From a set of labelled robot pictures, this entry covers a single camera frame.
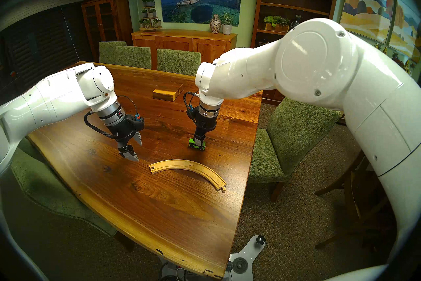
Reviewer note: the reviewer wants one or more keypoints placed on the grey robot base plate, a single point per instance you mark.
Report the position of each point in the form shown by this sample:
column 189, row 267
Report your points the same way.
column 250, row 252

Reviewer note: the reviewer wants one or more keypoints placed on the tiered stand with plants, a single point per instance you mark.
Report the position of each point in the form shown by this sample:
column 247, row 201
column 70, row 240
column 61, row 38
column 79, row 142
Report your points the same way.
column 149, row 15

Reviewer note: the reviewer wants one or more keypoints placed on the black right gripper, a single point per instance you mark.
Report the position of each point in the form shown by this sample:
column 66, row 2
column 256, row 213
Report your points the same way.
column 205, row 125

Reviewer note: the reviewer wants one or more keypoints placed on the patterned ceramic vase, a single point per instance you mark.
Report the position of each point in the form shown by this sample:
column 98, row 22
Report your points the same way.
column 215, row 24

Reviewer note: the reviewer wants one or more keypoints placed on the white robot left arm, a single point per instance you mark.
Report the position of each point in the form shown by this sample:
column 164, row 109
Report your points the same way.
column 49, row 102

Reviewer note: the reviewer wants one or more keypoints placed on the dark wooden bookshelf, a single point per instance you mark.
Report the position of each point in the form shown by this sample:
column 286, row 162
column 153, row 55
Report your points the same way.
column 296, row 0

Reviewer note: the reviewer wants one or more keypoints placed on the plant in white pot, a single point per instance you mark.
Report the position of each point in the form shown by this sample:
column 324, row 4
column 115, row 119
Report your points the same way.
column 227, row 28

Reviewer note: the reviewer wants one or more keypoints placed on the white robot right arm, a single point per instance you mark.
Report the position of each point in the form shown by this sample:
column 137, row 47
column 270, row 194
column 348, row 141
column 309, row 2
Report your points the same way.
column 312, row 59

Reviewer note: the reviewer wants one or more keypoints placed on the abstract landscape painting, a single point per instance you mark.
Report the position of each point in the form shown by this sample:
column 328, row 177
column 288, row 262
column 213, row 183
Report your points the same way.
column 365, row 10
column 406, row 30

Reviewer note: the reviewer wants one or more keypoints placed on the succulent plant in box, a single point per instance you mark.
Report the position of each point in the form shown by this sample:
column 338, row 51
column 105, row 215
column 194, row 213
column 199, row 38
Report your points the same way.
column 276, row 23

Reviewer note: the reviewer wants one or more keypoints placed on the curved wooden train track piece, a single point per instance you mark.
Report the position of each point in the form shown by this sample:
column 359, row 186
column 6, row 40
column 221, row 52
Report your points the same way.
column 210, row 175
column 167, row 164

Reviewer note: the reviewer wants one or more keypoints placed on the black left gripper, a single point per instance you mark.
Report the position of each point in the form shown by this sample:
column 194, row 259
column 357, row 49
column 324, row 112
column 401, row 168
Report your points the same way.
column 126, row 129

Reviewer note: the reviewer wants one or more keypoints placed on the flat wooden box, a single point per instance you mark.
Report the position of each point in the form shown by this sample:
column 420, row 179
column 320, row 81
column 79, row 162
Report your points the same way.
column 167, row 92

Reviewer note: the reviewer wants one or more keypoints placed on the dark wooden chair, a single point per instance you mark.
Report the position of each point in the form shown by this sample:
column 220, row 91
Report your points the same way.
column 355, row 191

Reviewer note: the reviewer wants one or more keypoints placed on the dark wood glass-door cabinet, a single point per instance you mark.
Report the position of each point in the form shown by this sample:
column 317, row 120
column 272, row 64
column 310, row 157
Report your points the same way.
column 107, row 23

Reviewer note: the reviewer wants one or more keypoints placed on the green toy train car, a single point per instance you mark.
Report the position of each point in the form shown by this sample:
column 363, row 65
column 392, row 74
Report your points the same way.
column 191, row 145

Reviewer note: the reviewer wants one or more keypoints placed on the dark slatted window shutter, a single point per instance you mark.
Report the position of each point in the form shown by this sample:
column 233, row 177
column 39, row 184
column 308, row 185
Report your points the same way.
column 39, row 43

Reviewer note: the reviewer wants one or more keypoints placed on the light wooden sideboard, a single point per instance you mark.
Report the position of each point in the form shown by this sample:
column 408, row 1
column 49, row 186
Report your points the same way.
column 181, row 43

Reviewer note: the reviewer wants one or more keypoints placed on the dark glass bottle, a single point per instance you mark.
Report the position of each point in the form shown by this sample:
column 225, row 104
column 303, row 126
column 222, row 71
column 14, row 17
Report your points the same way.
column 295, row 22

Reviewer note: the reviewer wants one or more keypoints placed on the green upholstered dining chair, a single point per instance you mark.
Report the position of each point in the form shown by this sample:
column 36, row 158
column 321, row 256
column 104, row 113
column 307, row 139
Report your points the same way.
column 133, row 57
column 107, row 51
column 179, row 62
column 296, row 138
column 39, row 185

